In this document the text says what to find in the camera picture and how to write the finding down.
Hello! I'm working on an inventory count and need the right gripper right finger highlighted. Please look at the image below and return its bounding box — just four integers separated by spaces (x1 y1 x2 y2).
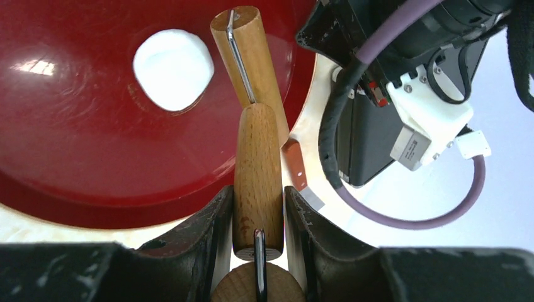
284 186 533 301

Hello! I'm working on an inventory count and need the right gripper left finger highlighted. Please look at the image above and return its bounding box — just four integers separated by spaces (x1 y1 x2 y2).
1 186 234 301

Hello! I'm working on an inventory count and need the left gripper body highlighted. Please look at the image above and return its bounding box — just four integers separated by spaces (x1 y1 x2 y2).
296 1 509 104

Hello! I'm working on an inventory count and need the wooden double-ended roller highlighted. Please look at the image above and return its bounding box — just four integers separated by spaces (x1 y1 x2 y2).
210 5 305 301

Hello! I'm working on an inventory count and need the round red tray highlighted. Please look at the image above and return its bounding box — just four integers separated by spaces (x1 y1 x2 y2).
0 0 320 231

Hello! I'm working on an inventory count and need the white dough ball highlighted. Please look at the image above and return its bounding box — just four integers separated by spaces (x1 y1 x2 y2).
132 29 214 112

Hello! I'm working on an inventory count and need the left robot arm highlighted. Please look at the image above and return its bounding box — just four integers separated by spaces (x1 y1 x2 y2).
295 1 533 109

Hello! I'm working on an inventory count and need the black case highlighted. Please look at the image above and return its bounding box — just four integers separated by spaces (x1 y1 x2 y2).
336 93 402 187

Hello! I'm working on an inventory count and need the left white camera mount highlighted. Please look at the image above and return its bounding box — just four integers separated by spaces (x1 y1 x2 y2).
386 65 492 171

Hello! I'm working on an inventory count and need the metal scraper wooden handle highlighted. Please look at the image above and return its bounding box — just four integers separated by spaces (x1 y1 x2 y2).
281 138 325 211

